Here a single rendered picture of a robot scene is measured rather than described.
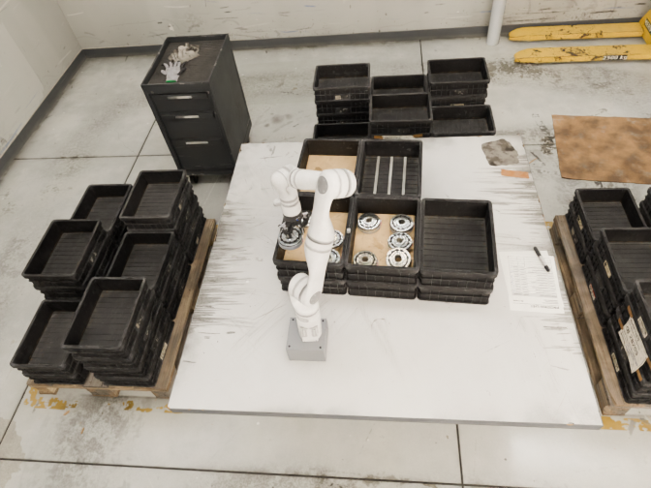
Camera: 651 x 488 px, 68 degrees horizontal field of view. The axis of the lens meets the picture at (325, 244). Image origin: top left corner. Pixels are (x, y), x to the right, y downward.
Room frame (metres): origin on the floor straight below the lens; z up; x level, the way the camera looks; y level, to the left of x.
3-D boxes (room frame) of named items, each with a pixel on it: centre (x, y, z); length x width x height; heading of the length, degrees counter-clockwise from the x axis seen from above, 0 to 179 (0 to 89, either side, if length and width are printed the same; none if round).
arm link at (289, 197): (1.31, 0.12, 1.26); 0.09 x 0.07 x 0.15; 128
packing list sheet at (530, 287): (1.10, -0.86, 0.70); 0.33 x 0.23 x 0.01; 169
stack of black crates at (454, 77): (2.92, -1.09, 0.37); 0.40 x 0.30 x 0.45; 79
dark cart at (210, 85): (3.07, 0.72, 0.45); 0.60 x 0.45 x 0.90; 169
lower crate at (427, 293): (1.23, -0.54, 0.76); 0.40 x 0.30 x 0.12; 165
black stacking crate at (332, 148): (1.77, -0.07, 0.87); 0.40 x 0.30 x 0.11; 165
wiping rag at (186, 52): (3.19, 0.74, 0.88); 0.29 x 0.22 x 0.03; 169
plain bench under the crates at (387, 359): (1.41, -0.23, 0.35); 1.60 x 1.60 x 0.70; 79
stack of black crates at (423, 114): (2.61, -0.62, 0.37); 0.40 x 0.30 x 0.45; 79
